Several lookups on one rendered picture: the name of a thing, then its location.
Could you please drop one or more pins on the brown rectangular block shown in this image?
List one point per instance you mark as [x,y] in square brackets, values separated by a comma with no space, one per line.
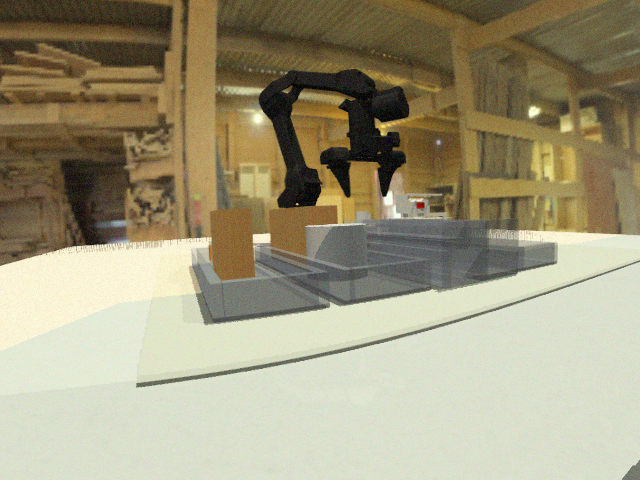
[232,243]
[277,228]
[296,218]

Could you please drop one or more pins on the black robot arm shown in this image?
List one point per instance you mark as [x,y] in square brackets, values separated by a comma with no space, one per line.
[302,184]

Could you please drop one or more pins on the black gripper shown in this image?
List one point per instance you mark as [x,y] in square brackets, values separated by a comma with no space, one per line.
[337,159]

